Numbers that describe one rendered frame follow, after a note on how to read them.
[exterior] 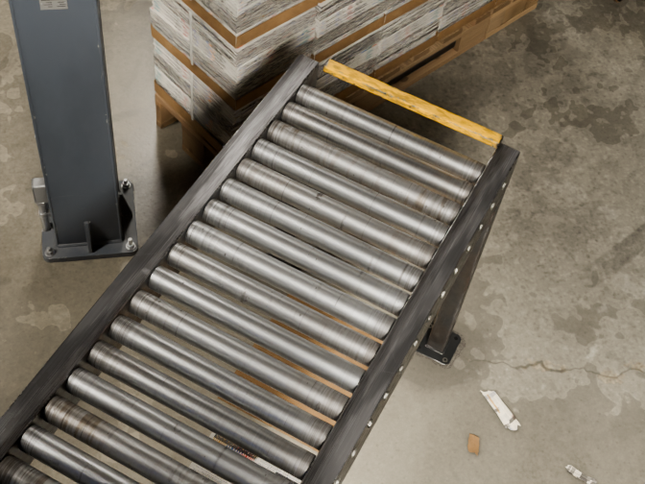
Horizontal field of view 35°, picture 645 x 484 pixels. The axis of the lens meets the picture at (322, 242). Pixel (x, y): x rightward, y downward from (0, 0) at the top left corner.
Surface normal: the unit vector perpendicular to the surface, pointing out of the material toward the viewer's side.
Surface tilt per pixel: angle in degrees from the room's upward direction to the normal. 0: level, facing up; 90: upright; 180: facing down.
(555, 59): 0
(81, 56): 90
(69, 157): 90
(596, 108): 0
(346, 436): 0
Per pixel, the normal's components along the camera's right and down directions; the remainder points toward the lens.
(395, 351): 0.09, -0.59
